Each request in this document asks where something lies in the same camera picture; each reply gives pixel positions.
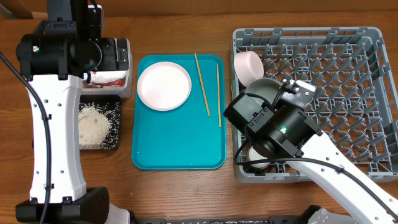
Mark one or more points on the grey dishwasher rack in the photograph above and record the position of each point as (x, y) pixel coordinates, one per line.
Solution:
(355, 101)

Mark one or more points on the black plastic tray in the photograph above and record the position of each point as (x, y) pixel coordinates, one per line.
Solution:
(99, 124)

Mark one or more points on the wooden chopstick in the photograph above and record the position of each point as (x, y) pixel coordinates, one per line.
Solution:
(218, 94)
(202, 84)

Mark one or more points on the pile of rice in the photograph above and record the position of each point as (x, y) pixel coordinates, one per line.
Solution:
(91, 126)

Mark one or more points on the large white plate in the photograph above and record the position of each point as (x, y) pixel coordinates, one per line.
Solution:
(164, 86)

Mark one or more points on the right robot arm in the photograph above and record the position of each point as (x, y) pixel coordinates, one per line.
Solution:
(276, 126)

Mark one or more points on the red snack wrapper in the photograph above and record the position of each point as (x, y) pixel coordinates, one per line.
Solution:
(117, 83)

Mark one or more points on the teal serving tray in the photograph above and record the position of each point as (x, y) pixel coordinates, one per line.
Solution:
(185, 138)

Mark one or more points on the pink shallow bowl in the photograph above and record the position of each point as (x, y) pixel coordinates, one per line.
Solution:
(248, 67)

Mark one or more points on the grey bowl with rice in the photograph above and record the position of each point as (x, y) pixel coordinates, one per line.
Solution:
(265, 87)

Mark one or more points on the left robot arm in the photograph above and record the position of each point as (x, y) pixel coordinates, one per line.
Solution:
(55, 61)

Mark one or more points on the clear plastic waste bin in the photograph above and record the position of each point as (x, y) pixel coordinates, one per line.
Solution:
(124, 87)

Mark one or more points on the small white cup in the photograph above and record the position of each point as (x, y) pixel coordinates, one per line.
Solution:
(253, 155)

